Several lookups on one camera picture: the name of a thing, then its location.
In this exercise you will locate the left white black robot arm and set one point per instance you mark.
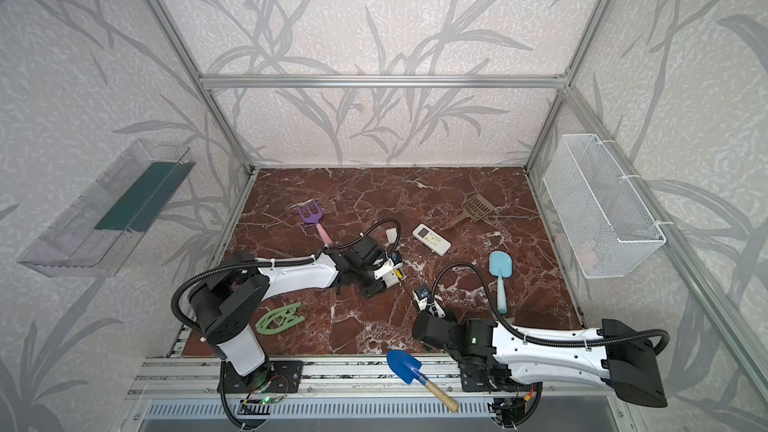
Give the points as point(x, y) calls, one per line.
point(219, 303)

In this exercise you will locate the aluminium front rail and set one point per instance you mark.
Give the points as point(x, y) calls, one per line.
point(332, 376)

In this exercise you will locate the white battery cover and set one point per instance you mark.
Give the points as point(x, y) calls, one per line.
point(392, 235)

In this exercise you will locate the white remote control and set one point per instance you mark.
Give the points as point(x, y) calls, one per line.
point(389, 275)
point(431, 239)

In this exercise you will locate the white wire basket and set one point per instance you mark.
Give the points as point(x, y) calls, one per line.
point(608, 226)

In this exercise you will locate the light blue spatula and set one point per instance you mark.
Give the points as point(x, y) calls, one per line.
point(501, 267)

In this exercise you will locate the blue shovel wooden handle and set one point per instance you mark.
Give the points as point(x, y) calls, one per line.
point(408, 369)

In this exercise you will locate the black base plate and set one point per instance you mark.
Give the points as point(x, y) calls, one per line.
point(280, 377)
point(485, 377)

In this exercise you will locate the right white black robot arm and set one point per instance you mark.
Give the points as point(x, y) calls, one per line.
point(497, 357)

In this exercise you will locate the purple toy garden fork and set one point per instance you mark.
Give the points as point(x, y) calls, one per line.
point(311, 213)

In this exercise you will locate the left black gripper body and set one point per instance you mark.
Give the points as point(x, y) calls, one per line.
point(372, 276)

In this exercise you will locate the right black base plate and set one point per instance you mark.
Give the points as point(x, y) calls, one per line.
point(485, 377)

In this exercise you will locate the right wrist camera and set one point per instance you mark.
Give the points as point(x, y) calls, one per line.
point(424, 300)

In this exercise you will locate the green plastic hanger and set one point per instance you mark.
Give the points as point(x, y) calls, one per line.
point(279, 320)

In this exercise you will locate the clear plastic wall bin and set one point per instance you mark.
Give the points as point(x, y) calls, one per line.
point(96, 234)

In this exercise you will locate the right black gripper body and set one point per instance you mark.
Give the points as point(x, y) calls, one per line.
point(429, 317)

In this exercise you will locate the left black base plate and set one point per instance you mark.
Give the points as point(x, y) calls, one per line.
point(280, 377)

